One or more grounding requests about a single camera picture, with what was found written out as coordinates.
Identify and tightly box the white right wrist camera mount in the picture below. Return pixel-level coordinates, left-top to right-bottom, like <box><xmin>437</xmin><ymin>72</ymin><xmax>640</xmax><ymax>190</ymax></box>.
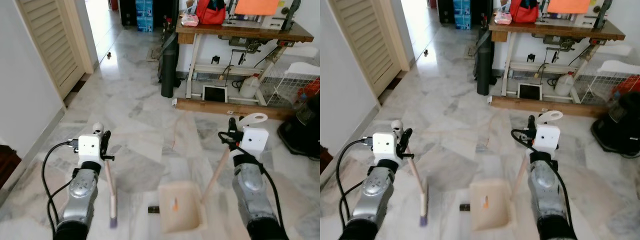
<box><xmin>533</xmin><ymin>124</ymin><xmax>561</xmax><ymax>154</ymax></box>
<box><xmin>241</xmin><ymin>127</ymin><xmax>270</xmax><ymax>157</ymax></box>

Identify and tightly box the white wire basket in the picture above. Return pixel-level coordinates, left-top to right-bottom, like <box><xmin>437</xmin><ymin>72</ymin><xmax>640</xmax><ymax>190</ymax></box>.
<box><xmin>260</xmin><ymin>73</ymin><xmax>321</xmax><ymax>109</ymax></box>
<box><xmin>575</xmin><ymin>72</ymin><xmax>640</xmax><ymax>104</ymax></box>

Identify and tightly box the white framed tablet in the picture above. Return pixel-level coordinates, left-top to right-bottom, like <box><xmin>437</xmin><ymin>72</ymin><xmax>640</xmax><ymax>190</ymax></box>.
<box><xmin>202</xmin><ymin>84</ymin><xmax>229</xmax><ymax>104</ymax></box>
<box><xmin>517</xmin><ymin>82</ymin><xmax>544</xmax><ymax>100</ymax></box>

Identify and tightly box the orange sheet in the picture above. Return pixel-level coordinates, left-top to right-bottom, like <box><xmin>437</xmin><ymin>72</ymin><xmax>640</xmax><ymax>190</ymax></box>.
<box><xmin>547</xmin><ymin>0</ymin><xmax>592</xmax><ymax>15</ymax></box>
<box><xmin>234</xmin><ymin>0</ymin><xmax>280</xmax><ymax>16</ymax></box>

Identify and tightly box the beige long-handled dustpan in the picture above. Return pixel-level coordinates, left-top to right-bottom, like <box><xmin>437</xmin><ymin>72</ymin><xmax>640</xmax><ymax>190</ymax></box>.
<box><xmin>469</xmin><ymin>110</ymin><xmax>564</xmax><ymax>232</ymax></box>
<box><xmin>158</xmin><ymin>112</ymin><xmax>269</xmax><ymax>235</ymax></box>

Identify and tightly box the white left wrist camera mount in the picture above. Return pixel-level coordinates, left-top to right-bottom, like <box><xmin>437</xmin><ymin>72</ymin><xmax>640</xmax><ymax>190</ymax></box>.
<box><xmin>77</xmin><ymin>134</ymin><xmax>104</xmax><ymax>164</ymax></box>
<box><xmin>372</xmin><ymin>132</ymin><xmax>401</xmax><ymax>164</ymax></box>

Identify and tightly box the black rolled mat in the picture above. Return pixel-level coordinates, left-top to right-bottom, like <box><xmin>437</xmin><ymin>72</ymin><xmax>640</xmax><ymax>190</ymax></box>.
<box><xmin>474</xmin><ymin>27</ymin><xmax>495</xmax><ymax>96</ymax></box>
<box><xmin>159</xmin><ymin>29</ymin><xmax>180</xmax><ymax>99</ymax></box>

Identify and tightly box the dark wooden furniture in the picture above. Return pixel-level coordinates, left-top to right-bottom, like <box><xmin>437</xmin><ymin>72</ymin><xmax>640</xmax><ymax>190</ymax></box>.
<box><xmin>320</xmin><ymin>145</ymin><xmax>334</xmax><ymax>174</ymax></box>
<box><xmin>0</xmin><ymin>144</ymin><xmax>22</xmax><ymax>192</ymax></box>

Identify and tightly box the white plastic jug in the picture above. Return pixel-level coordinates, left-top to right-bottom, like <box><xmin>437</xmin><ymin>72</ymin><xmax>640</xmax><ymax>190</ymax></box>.
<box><xmin>553</xmin><ymin>72</ymin><xmax>575</xmax><ymax>97</ymax></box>
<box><xmin>238</xmin><ymin>74</ymin><xmax>261</xmax><ymax>99</ymax></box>

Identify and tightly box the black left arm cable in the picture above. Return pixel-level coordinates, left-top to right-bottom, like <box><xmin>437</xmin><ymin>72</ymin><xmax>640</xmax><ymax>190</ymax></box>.
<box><xmin>41</xmin><ymin>140</ymin><xmax>81</xmax><ymax>237</ymax></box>
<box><xmin>335</xmin><ymin>138</ymin><xmax>376</xmax><ymax>237</ymax></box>

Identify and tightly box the beige broom with purple bristles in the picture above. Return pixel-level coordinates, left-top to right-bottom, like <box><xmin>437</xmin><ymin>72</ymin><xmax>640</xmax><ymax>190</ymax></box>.
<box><xmin>93</xmin><ymin>122</ymin><xmax>119</xmax><ymax>229</ymax></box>
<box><xmin>391</xmin><ymin>120</ymin><xmax>430</xmax><ymax>227</ymax></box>

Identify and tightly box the long wooden plank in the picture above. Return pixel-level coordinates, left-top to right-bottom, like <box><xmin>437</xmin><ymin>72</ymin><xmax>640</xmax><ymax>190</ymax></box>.
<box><xmin>172</xmin><ymin>97</ymin><xmax>297</xmax><ymax>122</ymax></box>
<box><xmin>489</xmin><ymin>95</ymin><xmax>597</xmax><ymax>119</ymax></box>

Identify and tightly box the beige louvred door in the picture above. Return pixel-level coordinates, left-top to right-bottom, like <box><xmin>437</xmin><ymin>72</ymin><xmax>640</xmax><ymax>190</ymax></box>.
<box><xmin>331</xmin><ymin>0</ymin><xmax>412</xmax><ymax>98</ymax></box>
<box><xmin>15</xmin><ymin>0</ymin><xmax>96</xmax><ymax>99</ymax></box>

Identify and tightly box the white folded cloth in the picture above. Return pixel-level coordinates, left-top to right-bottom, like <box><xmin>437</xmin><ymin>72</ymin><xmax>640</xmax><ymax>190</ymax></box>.
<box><xmin>597</xmin><ymin>59</ymin><xmax>640</xmax><ymax>76</ymax></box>
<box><xmin>284</xmin><ymin>61</ymin><xmax>321</xmax><ymax>77</ymax></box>

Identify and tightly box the blue box stack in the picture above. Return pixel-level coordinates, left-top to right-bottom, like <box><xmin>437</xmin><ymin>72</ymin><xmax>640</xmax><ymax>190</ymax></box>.
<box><xmin>452</xmin><ymin>0</ymin><xmax>472</xmax><ymax>30</ymax></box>
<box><xmin>135</xmin><ymin>0</ymin><xmax>154</xmax><ymax>33</ymax></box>

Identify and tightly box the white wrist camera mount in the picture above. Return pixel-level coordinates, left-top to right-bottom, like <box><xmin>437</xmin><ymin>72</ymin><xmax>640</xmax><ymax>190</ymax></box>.
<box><xmin>241</xmin><ymin>127</ymin><xmax>270</xmax><ymax>157</ymax></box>
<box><xmin>372</xmin><ymin>132</ymin><xmax>401</xmax><ymax>164</ymax></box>
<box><xmin>533</xmin><ymin>124</ymin><xmax>561</xmax><ymax>154</ymax></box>
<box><xmin>77</xmin><ymin>134</ymin><xmax>104</xmax><ymax>164</ymax></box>

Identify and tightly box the red bag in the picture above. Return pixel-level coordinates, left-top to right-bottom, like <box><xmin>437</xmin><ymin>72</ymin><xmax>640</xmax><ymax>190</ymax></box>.
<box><xmin>195</xmin><ymin>0</ymin><xmax>227</xmax><ymax>25</ymax></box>
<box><xmin>508</xmin><ymin>0</ymin><xmax>540</xmax><ymax>24</ymax></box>

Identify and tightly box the wooden sewing table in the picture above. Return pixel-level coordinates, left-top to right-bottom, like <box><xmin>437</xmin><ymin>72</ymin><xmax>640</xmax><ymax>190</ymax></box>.
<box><xmin>175</xmin><ymin>19</ymin><xmax>315</xmax><ymax>107</ymax></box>
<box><xmin>488</xmin><ymin>18</ymin><xmax>626</xmax><ymax>105</ymax></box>

